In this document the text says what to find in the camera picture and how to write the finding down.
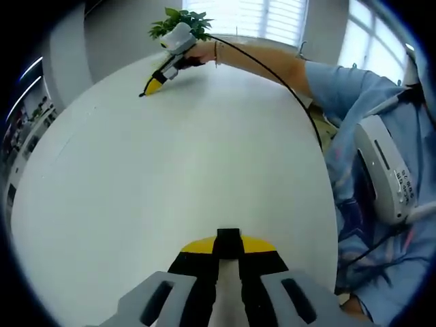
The green potted plant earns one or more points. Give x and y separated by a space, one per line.
189 22

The person's right hand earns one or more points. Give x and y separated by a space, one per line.
201 54

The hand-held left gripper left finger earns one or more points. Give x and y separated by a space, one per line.
160 303

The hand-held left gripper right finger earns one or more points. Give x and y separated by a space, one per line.
293 299

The bright window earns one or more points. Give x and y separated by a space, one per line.
245 18

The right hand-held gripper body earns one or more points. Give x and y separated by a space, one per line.
178 39

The white chest-worn device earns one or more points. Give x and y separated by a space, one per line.
381 170

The person in blue shirt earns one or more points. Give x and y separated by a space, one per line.
385 259

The beige trousers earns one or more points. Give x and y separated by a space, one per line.
322 119

